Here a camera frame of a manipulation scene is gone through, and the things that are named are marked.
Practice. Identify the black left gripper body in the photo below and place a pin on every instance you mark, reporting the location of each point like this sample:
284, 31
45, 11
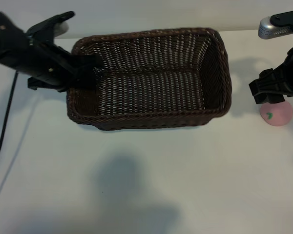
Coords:
42, 63

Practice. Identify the dark brown wicker basket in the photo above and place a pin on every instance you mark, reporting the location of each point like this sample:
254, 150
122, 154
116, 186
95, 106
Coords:
161, 92

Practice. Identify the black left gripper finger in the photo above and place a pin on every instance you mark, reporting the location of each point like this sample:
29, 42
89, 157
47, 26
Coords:
89, 62
85, 80

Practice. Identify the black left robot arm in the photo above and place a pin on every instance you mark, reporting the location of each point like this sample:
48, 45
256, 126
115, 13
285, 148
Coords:
2, 41

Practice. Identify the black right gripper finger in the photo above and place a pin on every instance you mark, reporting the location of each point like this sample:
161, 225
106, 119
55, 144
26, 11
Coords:
260, 100
277, 99

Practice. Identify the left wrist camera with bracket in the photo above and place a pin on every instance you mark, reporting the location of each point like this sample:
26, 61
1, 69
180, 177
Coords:
48, 25

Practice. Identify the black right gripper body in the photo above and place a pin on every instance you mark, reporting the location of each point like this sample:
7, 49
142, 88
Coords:
280, 80

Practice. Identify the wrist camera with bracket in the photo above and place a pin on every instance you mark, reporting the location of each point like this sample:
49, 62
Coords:
48, 25
276, 24

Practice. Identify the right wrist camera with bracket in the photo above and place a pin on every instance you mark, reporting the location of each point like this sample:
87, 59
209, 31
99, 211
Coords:
276, 24

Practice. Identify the pink peach with green mark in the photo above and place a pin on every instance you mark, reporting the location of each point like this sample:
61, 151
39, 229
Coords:
278, 114

